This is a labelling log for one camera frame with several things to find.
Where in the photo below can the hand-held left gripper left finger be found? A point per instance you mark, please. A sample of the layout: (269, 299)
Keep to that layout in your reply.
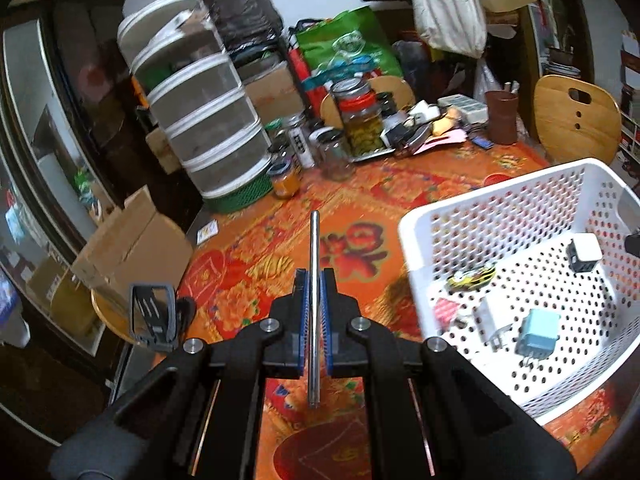
(300, 320)

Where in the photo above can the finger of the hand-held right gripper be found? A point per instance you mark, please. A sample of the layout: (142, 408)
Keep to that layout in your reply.
(634, 242)

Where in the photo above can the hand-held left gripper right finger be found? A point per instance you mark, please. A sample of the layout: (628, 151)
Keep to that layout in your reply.
(327, 330)

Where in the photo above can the white charger black face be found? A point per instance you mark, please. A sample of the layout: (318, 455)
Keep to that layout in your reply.
(585, 250)

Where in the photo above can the thin metal rod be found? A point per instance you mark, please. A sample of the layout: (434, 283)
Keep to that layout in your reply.
(314, 250)

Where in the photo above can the white perforated plastic basket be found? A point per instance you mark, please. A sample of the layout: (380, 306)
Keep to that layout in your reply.
(525, 200)

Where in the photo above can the pink patterned charger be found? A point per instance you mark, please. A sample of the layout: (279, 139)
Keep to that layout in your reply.
(446, 312)

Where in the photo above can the teal usb charger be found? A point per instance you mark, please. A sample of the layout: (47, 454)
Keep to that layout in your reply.
(537, 335)

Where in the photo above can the small yellow black gadget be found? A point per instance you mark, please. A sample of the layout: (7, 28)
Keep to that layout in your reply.
(472, 277)

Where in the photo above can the large white charger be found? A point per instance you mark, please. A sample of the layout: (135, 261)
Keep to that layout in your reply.
(492, 317)

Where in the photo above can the red printed tablecloth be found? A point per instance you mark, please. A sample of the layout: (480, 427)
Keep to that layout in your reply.
(240, 270)

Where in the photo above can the small white card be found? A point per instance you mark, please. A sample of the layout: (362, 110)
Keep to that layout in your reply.
(207, 232)

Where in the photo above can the wooden chair with cutout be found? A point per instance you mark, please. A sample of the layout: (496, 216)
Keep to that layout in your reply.
(575, 120)

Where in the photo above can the green woven basket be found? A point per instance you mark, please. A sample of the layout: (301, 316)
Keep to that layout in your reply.
(240, 195)

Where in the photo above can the small orange jar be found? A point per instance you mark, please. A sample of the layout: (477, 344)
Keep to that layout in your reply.
(285, 180)

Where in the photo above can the white shelf with boxes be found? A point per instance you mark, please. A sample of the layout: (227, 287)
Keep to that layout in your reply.
(631, 100)

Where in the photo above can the black grey phone stand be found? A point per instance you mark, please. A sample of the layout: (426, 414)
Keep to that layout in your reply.
(152, 317)

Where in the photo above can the red lid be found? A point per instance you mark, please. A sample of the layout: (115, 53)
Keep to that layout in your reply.
(497, 179)

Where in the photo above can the empty glass jar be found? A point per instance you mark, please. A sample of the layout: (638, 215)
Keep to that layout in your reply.
(334, 157)

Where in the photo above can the slim white bottle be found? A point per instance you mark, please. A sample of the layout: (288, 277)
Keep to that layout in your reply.
(301, 147)

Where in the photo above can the open cardboard box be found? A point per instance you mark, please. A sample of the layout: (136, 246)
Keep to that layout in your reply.
(135, 250)

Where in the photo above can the brown cup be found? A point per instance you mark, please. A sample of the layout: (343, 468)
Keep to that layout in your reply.
(501, 117)

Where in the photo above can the small glass jar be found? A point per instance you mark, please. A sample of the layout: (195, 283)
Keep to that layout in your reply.
(277, 135)

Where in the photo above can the large pickle jar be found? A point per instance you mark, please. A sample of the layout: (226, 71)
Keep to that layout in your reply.
(361, 120)

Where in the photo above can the black wallet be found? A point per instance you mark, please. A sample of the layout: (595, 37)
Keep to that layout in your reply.
(412, 137)

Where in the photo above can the white lidded tray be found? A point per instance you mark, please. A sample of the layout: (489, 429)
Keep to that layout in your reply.
(465, 107)

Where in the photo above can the pink paper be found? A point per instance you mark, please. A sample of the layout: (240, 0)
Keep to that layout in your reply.
(442, 141)

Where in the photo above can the brown cardboard carton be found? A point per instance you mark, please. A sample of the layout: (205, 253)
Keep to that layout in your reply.
(275, 90)

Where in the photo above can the stacked mesh drying rack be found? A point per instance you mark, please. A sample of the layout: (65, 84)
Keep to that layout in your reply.
(200, 110)

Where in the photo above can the small dark lid jar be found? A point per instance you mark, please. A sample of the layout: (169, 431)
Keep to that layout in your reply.
(387, 104)

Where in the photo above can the green shopping bag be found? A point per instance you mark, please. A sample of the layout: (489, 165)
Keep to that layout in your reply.
(350, 40)

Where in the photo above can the dark glass door cabinet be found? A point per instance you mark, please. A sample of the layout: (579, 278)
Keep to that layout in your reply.
(45, 160)

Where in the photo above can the beige tote bag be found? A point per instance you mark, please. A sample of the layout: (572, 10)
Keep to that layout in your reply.
(445, 5)

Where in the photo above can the black plastic bag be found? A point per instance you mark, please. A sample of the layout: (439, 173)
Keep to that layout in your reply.
(240, 10)

